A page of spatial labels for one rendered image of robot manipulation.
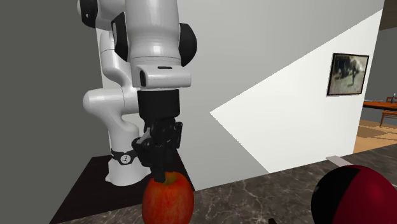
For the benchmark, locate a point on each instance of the red apple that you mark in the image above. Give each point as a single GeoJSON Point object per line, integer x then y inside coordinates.
{"type": "Point", "coordinates": [167, 201]}

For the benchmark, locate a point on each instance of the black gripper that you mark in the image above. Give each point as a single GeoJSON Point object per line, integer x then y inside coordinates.
{"type": "Point", "coordinates": [158, 104]}

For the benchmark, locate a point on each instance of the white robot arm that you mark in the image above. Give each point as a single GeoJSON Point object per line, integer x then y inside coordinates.
{"type": "Point", "coordinates": [152, 37]}

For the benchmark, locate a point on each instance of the wooden dining table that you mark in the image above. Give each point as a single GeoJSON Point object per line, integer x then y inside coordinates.
{"type": "Point", "coordinates": [380, 105]}

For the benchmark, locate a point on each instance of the wooden chair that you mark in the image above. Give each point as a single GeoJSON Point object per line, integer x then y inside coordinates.
{"type": "Point", "coordinates": [389, 115]}

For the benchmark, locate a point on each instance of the dark robot stand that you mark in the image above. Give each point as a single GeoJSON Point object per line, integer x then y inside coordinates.
{"type": "Point", "coordinates": [90, 189]}

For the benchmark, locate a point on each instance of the red and black ball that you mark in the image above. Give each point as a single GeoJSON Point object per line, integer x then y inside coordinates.
{"type": "Point", "coordinates": [356, 198]}

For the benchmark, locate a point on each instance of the framed wall picture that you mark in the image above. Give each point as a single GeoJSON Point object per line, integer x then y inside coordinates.
{"type": "Point", "coordinates": [348, 74]}

